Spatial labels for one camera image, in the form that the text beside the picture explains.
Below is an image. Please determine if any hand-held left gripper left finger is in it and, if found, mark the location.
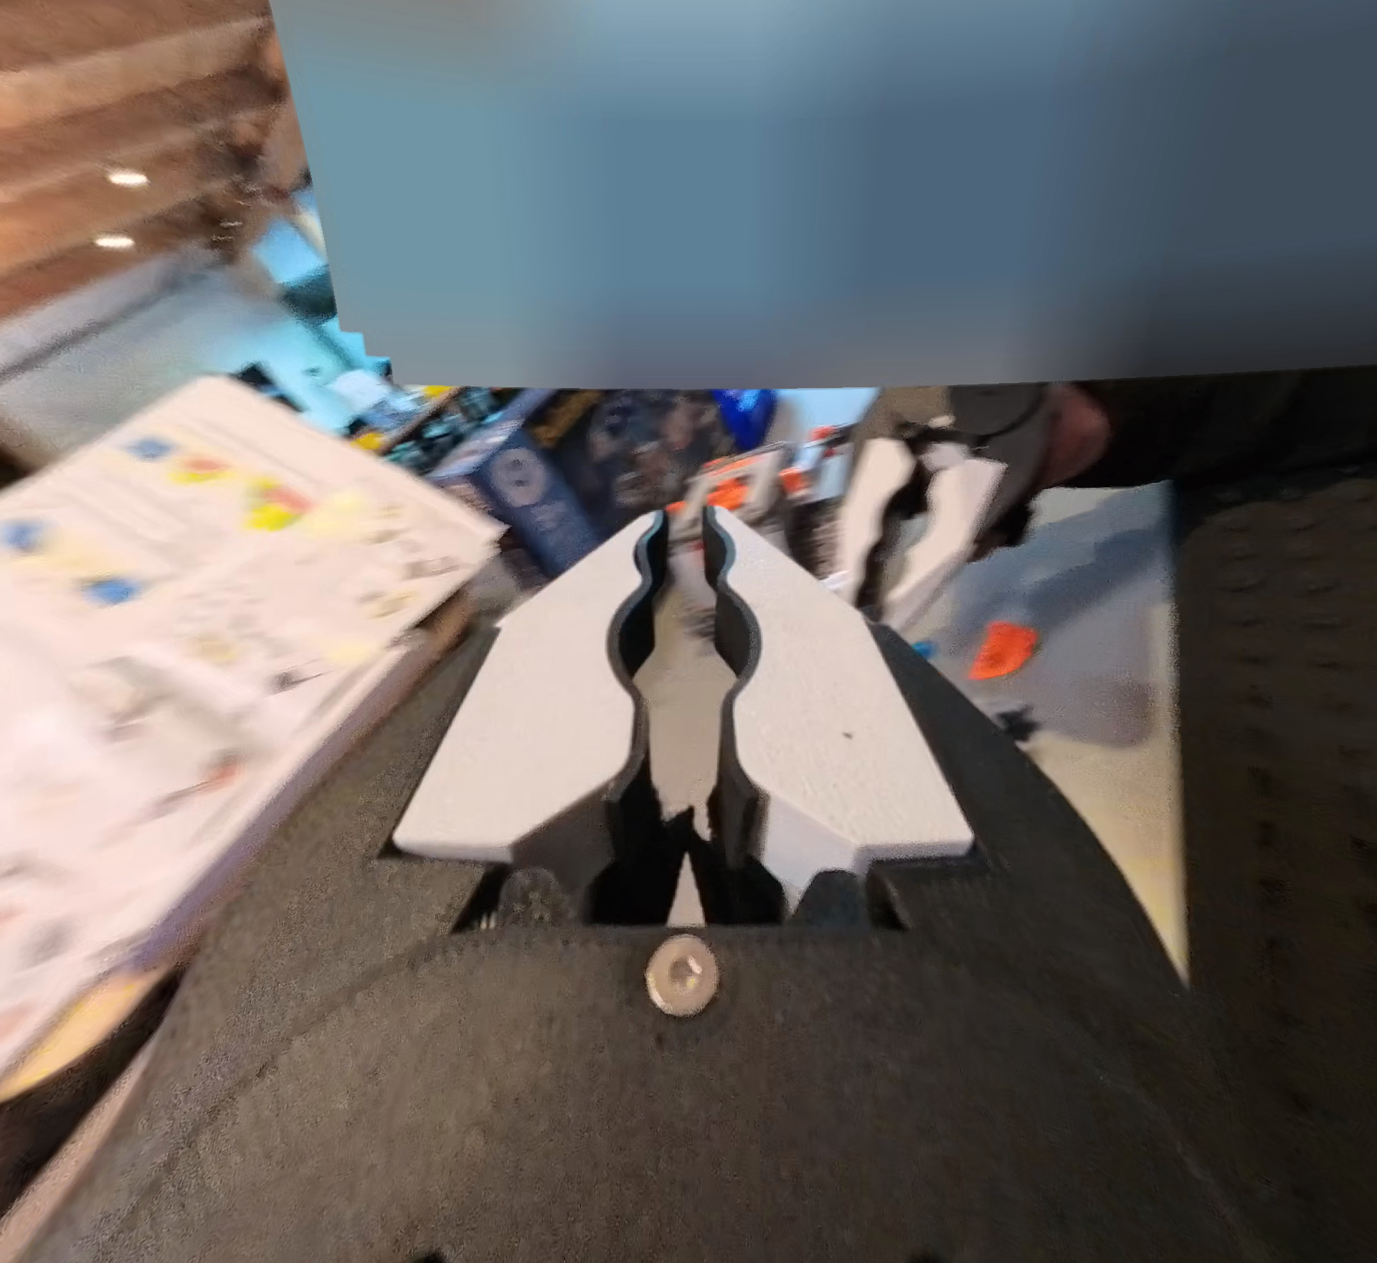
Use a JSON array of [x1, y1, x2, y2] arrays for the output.
[[393, 512, 669, 898]]

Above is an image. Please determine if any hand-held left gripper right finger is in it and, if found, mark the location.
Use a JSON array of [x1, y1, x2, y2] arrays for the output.
[[702, 507, 975, 914]]

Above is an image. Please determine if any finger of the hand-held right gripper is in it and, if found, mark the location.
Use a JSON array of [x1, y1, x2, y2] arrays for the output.
[[887, 455, 1010, 632], [838, 436, 919, 606]]

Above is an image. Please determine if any person's right forearm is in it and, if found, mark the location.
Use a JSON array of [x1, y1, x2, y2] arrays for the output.
[[1077, 374, 1377, 484]]

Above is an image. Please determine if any person's right hand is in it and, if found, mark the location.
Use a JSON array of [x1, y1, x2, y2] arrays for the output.
[[1033, 389, 1113, 490]]

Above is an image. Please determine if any orange curved brick piece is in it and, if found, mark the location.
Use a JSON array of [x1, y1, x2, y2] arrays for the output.
[[968, 620, 1039, 682]]

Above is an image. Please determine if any grey orange tracked toy robot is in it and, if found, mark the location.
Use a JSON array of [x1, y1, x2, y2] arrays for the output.
[[667, 423, 863, 587]]

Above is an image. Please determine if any blue robot kit box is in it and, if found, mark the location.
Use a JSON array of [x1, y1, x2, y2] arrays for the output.
[[430, 386, 776, 575]]

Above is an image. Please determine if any instruction booklet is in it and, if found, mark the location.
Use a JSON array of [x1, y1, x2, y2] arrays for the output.
[[0, 379, 508, 1070]]

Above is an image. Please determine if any black perforated board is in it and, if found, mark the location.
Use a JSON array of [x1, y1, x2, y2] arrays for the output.
[[1174, 477, 1377, 1263]]

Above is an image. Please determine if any white book stand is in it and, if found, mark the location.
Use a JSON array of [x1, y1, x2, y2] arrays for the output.
[[0, 596, 475, 1102]]

